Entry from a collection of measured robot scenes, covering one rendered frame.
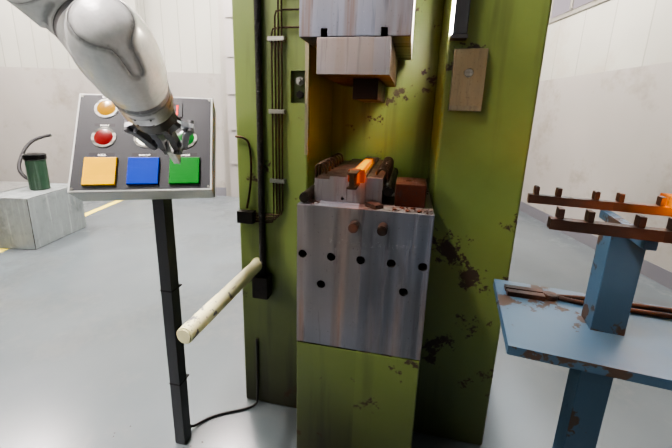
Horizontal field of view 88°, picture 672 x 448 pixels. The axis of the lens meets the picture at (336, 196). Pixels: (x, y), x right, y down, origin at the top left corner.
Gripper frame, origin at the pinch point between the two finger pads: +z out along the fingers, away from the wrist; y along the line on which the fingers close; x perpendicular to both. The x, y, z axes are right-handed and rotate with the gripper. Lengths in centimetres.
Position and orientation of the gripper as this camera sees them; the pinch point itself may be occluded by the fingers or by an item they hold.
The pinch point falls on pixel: (174, 152)
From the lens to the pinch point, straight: 89.8
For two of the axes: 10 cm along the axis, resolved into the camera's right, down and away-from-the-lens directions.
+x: -0.9, -9.6, 2.7
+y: 9.7, -0.3, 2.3
